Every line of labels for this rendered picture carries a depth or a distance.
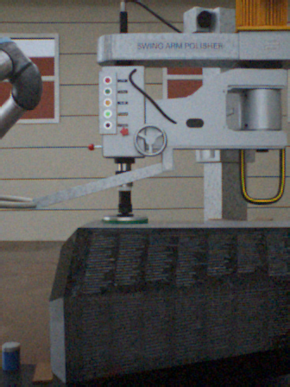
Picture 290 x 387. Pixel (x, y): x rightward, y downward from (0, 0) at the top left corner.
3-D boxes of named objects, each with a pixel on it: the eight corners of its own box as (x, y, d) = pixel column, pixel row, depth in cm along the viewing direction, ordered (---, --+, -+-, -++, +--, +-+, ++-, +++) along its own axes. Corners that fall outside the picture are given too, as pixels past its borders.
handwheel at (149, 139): (166, 157, 245) (166, 124, 244) (167, 156, 235) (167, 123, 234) (134, 157, 245) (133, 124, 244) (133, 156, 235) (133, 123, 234)
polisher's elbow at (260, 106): (236, 133, 260) (236, 93, 259) (273, 133, 262) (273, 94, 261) (249, 130, 241) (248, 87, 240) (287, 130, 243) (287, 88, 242)
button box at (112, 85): (116, 134, 241) (116, 72, 240) (116, 134, 239) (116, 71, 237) (99, 134, 241) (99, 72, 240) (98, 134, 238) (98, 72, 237)
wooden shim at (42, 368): (37, 365, 294) (37, 363, 294) (55, 364, 295) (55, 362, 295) (32, 383, 269) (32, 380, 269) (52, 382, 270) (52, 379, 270)
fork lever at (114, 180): (173, 169, 262) (171, 159, 262) (176, 168, 243) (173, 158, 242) (40, 207, 262) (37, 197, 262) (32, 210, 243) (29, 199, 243)
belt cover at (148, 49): (288, 77, 263) (288, 43, 262) (304, 66, 238) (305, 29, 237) (98, 77, 262) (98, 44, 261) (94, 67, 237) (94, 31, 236)
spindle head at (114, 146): (178, 163, 263) (177, 73, 261) (181, 162, 241) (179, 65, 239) (104, 164, 263) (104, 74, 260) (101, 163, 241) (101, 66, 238)
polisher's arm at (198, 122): (277, 170, 263) (276, 72, 260) (289, 171, 240) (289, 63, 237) (130, 171, 262) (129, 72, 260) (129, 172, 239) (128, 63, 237)
